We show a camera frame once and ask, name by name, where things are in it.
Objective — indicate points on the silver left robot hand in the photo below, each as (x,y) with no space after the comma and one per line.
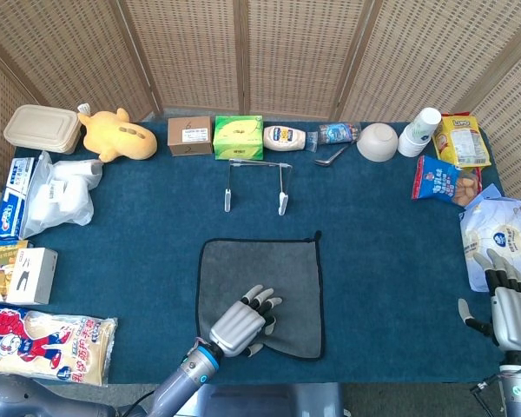
(236,326)

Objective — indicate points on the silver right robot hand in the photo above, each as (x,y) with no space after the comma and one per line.
(514,317)

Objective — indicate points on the blue and grey towel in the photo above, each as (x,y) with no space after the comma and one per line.
(260,265)

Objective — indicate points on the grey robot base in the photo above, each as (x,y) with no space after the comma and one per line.
(265,399)

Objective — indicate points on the cream mayonnaise bottle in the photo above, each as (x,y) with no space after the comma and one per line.
(282,138)

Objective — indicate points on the clear plastic water bottle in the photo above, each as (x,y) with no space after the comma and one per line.
(336,134)

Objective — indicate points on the yellow plush dinosaur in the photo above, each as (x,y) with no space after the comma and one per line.
(121,139)

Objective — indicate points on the white and light blue pouch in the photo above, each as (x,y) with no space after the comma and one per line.
(495,234)

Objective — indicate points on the blue carpet table cover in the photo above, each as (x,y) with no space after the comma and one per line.
(156,260)

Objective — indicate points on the blue and red snack bag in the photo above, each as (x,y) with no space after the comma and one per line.
(434,178)

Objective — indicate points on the yellow snack bag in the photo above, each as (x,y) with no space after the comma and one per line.
(460,143)

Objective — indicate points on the dark spoon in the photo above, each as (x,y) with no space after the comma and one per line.
(323,162)

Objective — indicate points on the green tissue pack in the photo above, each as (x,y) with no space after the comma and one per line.
(239,139)

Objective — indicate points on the cartoon printed bread bag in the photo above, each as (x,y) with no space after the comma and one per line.
(48,347)

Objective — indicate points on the small cardboard box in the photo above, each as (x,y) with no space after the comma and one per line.
(189,134)

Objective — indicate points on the stack of white paper cups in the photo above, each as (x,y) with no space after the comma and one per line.
(417,139)

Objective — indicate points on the white box with black print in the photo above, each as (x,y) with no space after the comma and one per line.
(34,278)

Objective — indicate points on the white plastic bag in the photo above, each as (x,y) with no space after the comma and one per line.
(61,195)

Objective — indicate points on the beige upturned bowl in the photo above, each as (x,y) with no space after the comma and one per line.
(377,141)

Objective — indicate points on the blue white toothpaste box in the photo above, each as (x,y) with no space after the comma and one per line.
(8,217)

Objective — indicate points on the woven folding screen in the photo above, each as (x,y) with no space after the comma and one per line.
(286,52)

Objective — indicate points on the beige lidded food container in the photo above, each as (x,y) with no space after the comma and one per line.
(39,128)

